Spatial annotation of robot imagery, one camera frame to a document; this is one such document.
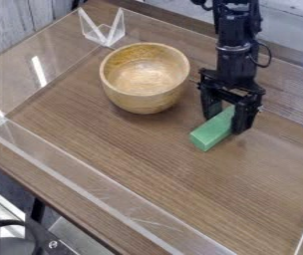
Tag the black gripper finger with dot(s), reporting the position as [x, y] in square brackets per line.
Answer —
[212, 103]
[245, 113]

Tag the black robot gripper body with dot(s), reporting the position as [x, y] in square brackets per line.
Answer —
[233, 79]

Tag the green rectangular block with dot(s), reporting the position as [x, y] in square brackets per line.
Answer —
[214, 131]

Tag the light wooden bowl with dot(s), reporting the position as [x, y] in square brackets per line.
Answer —
[145, 77]

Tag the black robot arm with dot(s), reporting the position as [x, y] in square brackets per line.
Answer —
[237, 23]

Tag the black metal table leg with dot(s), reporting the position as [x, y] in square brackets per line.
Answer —
[38, 210]

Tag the clear acrylic tray wall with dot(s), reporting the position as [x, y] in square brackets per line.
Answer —
[123, 174]

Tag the clear acrylic corner bracket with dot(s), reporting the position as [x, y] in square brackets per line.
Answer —
[103, 34]

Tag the black metal base plate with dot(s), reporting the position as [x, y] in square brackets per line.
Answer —
[48, 243]

